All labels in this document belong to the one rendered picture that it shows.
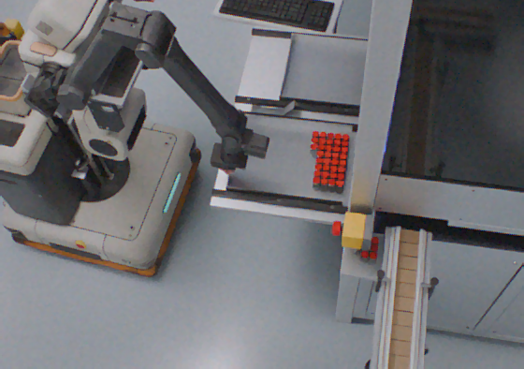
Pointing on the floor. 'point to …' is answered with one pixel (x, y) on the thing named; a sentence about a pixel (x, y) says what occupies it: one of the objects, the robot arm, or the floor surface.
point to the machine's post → (376, 104)
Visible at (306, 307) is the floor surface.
